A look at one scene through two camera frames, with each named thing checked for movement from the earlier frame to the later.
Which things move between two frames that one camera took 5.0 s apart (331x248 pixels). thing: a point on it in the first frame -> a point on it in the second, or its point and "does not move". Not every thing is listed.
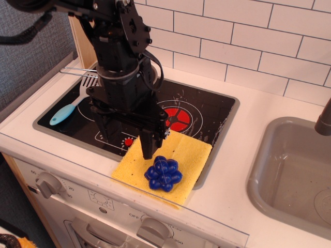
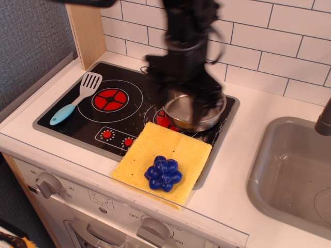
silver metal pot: x=99 y=80 -> x=180 y=110
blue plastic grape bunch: x=163 y=174 does not move
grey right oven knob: x=153 y=231 does not move
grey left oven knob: x=48 y=184 does not move
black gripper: x=132 y=99 -> x=184 y=65
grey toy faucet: x=323 y=124 does not move
